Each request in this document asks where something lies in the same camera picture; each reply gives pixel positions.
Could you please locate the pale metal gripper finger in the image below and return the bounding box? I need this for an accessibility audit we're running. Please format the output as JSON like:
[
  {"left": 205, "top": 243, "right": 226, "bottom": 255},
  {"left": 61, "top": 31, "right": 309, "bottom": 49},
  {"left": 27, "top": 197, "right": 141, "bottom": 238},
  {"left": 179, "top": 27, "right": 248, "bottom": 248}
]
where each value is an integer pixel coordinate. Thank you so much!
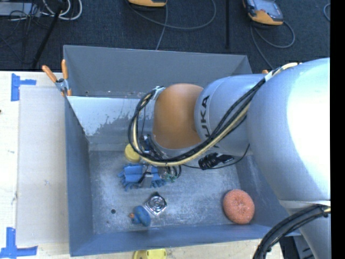
[{"left": 142, "top": 171, "right": 155, "bottom": 188}]

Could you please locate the grey metal bin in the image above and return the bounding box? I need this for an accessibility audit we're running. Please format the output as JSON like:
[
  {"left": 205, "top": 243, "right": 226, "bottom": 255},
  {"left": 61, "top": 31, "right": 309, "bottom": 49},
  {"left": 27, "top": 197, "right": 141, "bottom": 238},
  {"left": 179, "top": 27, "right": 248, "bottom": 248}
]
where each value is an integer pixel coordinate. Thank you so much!
[{"left": 62, "top": 44, "right": 300, "bottom": 257}]

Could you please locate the blue toy duck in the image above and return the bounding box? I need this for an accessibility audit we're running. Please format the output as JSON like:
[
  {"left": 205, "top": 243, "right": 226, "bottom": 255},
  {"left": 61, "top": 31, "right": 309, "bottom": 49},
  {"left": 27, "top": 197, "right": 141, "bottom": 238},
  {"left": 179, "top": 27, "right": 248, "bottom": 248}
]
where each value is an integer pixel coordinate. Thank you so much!
[{"left": 128, "top": 205, "right": 151, "bottom": 227}]

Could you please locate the clear glass square dish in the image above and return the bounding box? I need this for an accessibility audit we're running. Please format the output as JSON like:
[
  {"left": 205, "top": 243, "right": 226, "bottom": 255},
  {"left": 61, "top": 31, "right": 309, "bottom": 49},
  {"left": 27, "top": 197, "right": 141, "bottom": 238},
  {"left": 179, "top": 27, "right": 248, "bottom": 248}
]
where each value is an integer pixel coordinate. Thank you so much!
[{"left": 143, "top": 192, "right": 168, "bottom": 217}]

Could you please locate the pale flat board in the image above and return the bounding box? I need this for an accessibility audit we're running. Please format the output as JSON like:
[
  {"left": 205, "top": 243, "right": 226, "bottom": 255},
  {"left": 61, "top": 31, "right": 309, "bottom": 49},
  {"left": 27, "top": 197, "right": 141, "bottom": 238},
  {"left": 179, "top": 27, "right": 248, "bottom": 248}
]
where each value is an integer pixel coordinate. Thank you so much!
[{"left": 15, "top": 84, "right": 71, "bottom": 249}]

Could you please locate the orange round sponge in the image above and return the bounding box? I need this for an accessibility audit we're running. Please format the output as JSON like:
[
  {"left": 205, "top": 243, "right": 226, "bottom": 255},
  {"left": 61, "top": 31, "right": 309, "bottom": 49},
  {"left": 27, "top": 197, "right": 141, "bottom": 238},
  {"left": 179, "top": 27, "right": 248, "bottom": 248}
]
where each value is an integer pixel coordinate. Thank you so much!
[{"left": 222, "top": 189, "right": 256, "bottom": 225}]

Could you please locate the black cylinder on white bracket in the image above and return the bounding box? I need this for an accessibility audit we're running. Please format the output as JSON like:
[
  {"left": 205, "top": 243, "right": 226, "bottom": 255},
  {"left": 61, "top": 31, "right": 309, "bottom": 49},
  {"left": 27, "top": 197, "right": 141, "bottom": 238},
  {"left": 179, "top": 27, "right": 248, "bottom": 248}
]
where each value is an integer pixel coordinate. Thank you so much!
[{"left": 198, "top": 152, "right": 235, "bottom": 171}]

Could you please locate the yellow round cup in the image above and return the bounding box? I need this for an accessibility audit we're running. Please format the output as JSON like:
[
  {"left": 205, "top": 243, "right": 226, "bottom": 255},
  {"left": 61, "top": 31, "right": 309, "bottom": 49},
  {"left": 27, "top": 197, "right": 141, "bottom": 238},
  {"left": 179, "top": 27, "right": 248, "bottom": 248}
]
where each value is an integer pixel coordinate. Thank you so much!
[{"left": 124, "top": 144, "right": 142, "bottom": 163}]

